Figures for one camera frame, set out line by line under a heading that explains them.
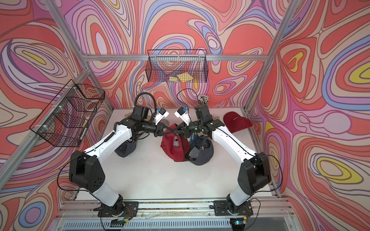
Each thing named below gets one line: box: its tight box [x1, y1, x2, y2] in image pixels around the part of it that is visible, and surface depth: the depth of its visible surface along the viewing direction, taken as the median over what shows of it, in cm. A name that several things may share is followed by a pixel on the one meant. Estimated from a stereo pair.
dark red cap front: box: [160, 123, 190, 163], surface depth 78 cm
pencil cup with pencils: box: [195, 94, 210, 110], surface depth 103 cm
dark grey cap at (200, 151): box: [185, 136, 214, 166], surface depth 88 cm
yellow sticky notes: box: [169, 72, 194, 83], surface depth 91 cm
